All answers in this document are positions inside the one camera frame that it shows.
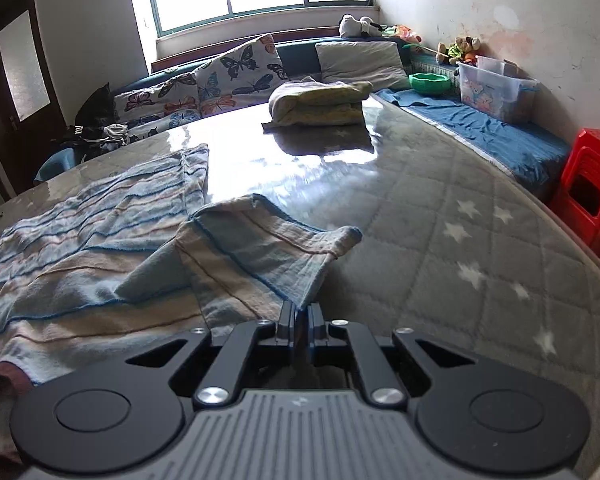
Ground grey plain pillow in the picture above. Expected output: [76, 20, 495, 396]
[315, 41, 408, 91]

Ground butterfly print pillow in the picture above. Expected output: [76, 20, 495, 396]
[114, 73, 201, 140]
[194, 35, 289, 118]

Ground brown plush toys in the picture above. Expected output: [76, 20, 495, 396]
[436, 36, 481, 66]

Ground striped blue beige shirt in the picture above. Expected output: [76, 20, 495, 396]
[0, 145, 362, 459]

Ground blue bench cover cloth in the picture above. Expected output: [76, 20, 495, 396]
[376, 89, 571, 193]

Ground folded yellow green blanket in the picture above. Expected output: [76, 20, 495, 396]
[263, 77, 373, 132]

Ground black bag on bench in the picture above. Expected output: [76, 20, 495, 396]
[62, 84, 129, 162]

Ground green plastic basin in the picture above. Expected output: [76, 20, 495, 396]
[408, 73, 452, 96]

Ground white plush toy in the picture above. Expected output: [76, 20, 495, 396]
[338, 14, 384, 38]

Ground red plastic stool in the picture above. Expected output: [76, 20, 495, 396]
[550, 128, 600, 258]

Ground clear plastic storage box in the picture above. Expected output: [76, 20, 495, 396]
[458, 63, 539, 124]

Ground dark wooden door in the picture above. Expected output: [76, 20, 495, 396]
[0, 0, 66, 194]

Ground grey star quilted table cover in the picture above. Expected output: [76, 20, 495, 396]
[0, 98, 600, 453]

